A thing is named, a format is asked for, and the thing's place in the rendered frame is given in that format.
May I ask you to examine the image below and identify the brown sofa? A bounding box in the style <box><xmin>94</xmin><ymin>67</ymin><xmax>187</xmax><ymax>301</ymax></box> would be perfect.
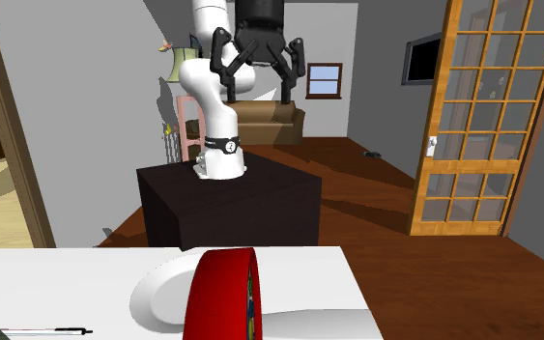
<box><xmin>223</xmin><ymin>99</ymin><xmax>306</xmax><ymax>147</ymax></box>

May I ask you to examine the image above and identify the brown wooden door frame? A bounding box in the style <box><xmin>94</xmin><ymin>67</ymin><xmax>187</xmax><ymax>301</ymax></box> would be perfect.
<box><xmin>0</xmin><ymin>0</ymin><xmax>57</xmax><ymax>249</ymax></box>

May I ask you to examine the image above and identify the white and black pen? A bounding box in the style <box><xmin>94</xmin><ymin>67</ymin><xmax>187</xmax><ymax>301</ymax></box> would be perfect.
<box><xmin>0</xmin><ymin>326</ymin><xmax>95</xmax><ymax>337</ymax></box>

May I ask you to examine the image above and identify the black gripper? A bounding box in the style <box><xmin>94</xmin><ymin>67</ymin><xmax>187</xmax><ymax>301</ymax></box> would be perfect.
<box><xmin>209</xmin><ymin>0</ymin><xmax>307</xmax><ymax>105</ymax></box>

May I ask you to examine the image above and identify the red round bowl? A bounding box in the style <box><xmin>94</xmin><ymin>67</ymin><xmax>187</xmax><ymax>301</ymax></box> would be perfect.
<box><xmin>182</xmin><ymin>247</ymin><xmax>264</xmax><ymax>340</ymax></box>

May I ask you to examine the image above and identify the white table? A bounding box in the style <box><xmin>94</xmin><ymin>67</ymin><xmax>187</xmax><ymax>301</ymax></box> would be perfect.
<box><xmin>0</xmin><ymin>245</ymin><xmax>385</xmax><ymax>340</ymax></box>

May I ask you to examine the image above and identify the wooden framed window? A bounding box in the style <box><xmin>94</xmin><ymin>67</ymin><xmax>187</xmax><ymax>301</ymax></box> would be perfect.
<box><xmin>304</xmin><ymin>62</ymin><xmax>344</xmax><ymax>100</ymax></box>

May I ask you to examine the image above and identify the dark robot stand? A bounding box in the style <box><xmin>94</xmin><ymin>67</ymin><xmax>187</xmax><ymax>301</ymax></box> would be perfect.
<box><xmin>135</xmin><ymin>151</ymin><xmax>323</xmax><ymax>251</ymax></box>

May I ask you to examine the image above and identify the black wall television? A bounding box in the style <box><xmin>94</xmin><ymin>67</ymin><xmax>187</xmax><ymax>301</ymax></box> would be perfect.
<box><xmin>401</xmin><ymin>32</ymin><xmax>444</xmax><ymax>87</ymax></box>

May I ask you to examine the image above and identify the wooden glass pane door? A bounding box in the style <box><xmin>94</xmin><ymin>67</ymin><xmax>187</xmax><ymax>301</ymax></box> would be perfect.
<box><xmin>407</xmin><ymin>0</ymin><xmax>544</xmax><ymax>237</ymax></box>

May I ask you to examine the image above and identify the white plate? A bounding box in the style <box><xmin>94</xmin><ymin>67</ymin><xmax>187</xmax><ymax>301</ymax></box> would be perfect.
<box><xmin>129</xmin><ymin>254</ymin><xmax>208</xmax><ymax>334</ymax></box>

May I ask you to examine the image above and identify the green shade lamp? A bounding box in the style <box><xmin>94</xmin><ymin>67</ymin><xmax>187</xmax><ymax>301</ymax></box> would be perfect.
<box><xmin>166</xmin><ymin>46</ymin><xmax>198</xmax><ymax>84</ymax></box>

